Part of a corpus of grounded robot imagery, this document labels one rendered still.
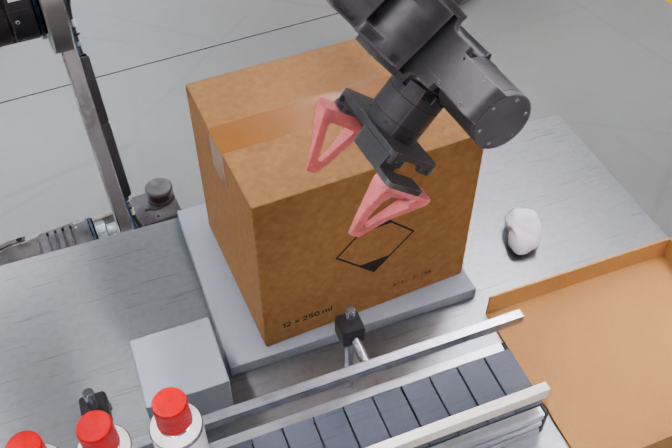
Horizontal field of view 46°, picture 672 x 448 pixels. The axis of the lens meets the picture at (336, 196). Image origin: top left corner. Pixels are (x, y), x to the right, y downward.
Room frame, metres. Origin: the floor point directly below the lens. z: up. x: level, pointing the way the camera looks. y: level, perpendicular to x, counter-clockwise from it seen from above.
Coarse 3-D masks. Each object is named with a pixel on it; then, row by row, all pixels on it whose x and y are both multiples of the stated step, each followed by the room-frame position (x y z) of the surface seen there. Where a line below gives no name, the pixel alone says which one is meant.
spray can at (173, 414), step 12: (156, 396) 0.38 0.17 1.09; (168, 396) 0.38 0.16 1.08; (180, 396) 0.38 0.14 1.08; (156, 408) 0.36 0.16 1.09; (168, 408) 0.37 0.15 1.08; (180, 408) 0.36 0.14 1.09; (192, 408) 0.39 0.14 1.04; (156, 420) 0.36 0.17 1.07; (168, 420) 0.36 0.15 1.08; (180, 420) 0.36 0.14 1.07; (192, 420) 0.37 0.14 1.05; (156, 432) 0.36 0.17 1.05; (168, 432) 0.36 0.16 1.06; (180, 432) 0.36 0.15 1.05; (192, 432) 0.36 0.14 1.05; (204, 432) 0.37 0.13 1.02; (156, 444) 0.35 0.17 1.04; (168, 444) 0.35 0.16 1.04; (180, 444) 0.35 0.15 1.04; (192, 444) 0.35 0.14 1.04; (204, 444) 0.37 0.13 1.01
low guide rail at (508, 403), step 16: (544, 384) 0.49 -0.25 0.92; (496, 400) 0.47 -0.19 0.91; (512, 400) 0.47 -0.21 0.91; (528, 400) 0.47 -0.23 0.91; (464, 416) 0.45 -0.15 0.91; (480, 416) 0.45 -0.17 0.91; (496, 416) 0.46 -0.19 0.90; (416, 432) 0.43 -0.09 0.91; (432, 432) 0.43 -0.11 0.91; (448, 432) 0.44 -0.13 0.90
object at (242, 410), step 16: (496, 320) 0.55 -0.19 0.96; (512, 320) 0.55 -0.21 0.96; (448, 336) 0.53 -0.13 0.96; (464, 336) 0.53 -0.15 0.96; (480, 336) 0.53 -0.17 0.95; (400, 352) 0.50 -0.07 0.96; (416, 352) 0.50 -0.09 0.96; (432, 352) 0.51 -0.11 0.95; (352, 368) 0.48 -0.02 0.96; (368, 368) 0.48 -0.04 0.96; (384, 368) 0.49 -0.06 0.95; (304, 384) 0.46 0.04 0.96; (320, 384) 0.46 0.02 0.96; (336, 384) 0.47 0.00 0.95; (256, 400) 0.44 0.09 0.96; (272, 400) 0.44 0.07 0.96; (288, 400) 0.45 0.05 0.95; (208, 416) 0.42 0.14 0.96; (224, 416) 0.42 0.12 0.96; (240, 416) 0.43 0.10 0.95
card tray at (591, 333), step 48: (528, 288) 0.67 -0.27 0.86; (576, 288) 0.69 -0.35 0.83; (624, 288) 0.69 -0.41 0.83; (528, 336) 0.61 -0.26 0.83; (576, 336) 0.61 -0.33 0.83; (624, 336) 0.61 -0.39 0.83; (576, 384) 0.54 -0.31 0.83; (624, 384) 0.54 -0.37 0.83; (576, 432) 0.47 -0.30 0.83; (624, 432) 0.47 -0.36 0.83
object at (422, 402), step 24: (480, 360) 0.55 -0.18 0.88; (504, 360) 0.55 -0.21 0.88; (408, 384) 0.51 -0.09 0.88; (432, 384) 0.51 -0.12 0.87; (456, 384) 0.51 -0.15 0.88; (480, 384) 0.51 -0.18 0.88; (504, 384) 0.51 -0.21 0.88; (528, 384) 0.51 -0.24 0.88; (360, 408) 0.48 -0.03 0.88; (384, 408) 0.48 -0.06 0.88; (408, 408) 0.48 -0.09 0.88; (432, 408) 0.48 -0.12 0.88; (456, 408) 0.48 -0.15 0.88; (528, 408) 0.48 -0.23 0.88; (288, 432) 0.45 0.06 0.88; (312, 432) 0.45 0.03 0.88; (336, 432) 0.45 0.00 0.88; (360, 432) 0.45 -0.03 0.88; (384, 432) 0.45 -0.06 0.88; (456, 432) 0.45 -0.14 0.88
